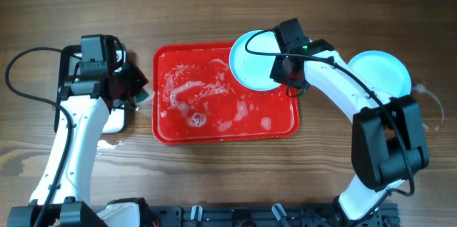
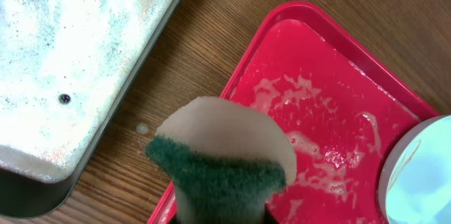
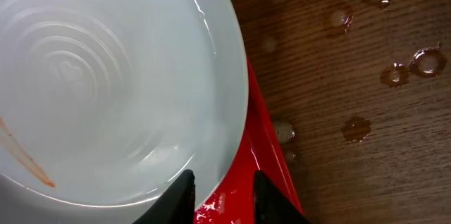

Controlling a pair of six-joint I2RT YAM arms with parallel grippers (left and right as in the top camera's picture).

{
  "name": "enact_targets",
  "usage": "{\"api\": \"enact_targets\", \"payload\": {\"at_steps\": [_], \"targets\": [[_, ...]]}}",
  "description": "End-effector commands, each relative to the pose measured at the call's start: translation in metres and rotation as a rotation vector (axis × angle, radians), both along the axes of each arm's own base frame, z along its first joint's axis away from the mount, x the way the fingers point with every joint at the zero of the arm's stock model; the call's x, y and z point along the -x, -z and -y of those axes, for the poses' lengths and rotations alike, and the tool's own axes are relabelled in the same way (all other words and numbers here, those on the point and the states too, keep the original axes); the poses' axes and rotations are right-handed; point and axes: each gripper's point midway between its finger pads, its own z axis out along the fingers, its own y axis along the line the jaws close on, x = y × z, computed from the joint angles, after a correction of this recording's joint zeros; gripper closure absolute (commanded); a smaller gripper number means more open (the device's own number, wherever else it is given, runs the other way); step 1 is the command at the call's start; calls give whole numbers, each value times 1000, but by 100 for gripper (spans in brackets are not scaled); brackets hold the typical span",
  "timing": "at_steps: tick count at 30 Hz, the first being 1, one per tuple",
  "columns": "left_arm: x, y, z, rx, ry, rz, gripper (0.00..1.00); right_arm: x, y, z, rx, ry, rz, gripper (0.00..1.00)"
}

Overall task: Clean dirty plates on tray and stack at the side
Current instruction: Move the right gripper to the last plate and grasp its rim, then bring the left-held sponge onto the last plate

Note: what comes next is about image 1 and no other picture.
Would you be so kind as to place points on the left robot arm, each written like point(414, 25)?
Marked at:
point(63, 193)

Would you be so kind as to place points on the white plate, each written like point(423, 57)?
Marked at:
point(250, 70)
point(384, 71)

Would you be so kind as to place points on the red plastic tray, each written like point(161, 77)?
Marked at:
point(197, 99)

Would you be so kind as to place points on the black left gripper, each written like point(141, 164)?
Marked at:
point(126, 83)

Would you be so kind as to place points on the green scrubbing sponge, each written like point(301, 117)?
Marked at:
point(143, 96)

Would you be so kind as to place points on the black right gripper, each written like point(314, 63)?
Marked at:
point(283, 73)

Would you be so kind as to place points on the black soapy water tray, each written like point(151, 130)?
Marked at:
point(69, 57)

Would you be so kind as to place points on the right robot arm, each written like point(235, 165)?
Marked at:
point(388, 144)

